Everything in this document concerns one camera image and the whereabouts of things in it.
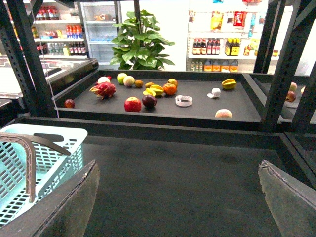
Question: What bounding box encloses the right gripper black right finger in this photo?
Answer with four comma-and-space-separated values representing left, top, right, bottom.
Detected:
258, 160, 316, 237

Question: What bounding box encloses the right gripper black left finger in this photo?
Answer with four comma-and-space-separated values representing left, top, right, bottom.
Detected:
0, 160, 100, 237

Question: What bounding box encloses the light blue plastic basket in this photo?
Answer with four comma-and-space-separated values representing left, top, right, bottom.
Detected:
0, 124, 87, 226

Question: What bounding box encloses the grey basket handle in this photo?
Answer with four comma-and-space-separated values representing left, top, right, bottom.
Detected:
22, 134, 71, 156
0, 132, 36, 202

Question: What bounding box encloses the yellow mango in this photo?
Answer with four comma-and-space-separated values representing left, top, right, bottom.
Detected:
150, 84, 164, 96

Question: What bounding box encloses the red apple right tray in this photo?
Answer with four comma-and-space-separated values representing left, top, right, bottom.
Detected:
285, 90, 297, 103

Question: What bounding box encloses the small dark red fruit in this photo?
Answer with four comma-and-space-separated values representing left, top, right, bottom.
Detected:
64, 99, 75, 109

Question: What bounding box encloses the pink peach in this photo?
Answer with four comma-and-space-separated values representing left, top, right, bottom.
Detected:
215, 109, 233, 119

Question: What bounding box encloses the pale fruit right tray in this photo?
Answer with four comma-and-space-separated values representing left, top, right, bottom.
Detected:
289, 82, 297, 92

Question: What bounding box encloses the black fruit tray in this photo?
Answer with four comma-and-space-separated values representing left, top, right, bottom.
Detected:
55, 70, 264, 130

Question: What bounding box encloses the pink dragon fruit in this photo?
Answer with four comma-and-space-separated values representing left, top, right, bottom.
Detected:
89, 82, 116, 99

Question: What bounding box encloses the chest freezer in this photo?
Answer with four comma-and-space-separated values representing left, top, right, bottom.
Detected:
0, 56, 99, 99

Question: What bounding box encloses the yellow starfruit right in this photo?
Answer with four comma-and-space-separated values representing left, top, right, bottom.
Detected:
222, 79, 237, 90

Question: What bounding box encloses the yellow starfruit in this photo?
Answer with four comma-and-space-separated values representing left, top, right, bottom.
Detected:
143, 88, 156, 97
222, 79, 237, 90

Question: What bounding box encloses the white round fruit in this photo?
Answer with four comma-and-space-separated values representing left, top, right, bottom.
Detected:
97, 76, 111, 84

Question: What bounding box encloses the dark purple plum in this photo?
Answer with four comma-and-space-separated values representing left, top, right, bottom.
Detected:
142, 95, 157, 109

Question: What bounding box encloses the pale round melon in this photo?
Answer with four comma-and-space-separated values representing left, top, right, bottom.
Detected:
123, 76, 135, 87

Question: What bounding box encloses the green apple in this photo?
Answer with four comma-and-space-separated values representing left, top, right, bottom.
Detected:
117, 73, 127, 84

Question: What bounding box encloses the yellow starfruit front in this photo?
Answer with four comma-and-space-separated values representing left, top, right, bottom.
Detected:
143, 88, 156, 97

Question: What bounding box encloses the brown kiwi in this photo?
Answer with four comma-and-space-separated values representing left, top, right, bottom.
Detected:
145, 82, 154, 88
134, 80, 144, 88

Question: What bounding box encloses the orange persimmon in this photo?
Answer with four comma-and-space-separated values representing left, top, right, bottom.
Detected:
163, 83, 177, 96

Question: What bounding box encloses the red yellow apple back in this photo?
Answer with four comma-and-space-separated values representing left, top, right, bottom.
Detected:
167, 79, 178, 87

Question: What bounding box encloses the green potted plant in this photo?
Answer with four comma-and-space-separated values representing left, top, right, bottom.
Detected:
110, 10, 175, 70

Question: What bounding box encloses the right store shelf with bottles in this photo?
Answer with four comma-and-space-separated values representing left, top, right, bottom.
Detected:
186, 0, 269, 73

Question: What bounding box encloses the left store shelf with drinks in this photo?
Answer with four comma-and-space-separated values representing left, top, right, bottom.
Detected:
23, 0, 87, 59

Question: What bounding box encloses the glass door refrigerator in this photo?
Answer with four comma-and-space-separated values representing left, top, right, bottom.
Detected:
79, 0, 121, 69

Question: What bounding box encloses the black metal rack frame right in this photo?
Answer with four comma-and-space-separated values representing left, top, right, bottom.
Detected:
253, 0, 316, 134

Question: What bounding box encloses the black metal rack frame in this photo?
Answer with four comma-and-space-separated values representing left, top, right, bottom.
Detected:
0, 0, 75, 118
253, 0, 316, 134

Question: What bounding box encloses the white tape ring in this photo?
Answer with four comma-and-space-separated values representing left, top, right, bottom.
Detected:
175, 95, 193, 107

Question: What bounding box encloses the black metal rack frame left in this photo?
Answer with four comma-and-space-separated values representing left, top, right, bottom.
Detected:
0, 0, 75, 118

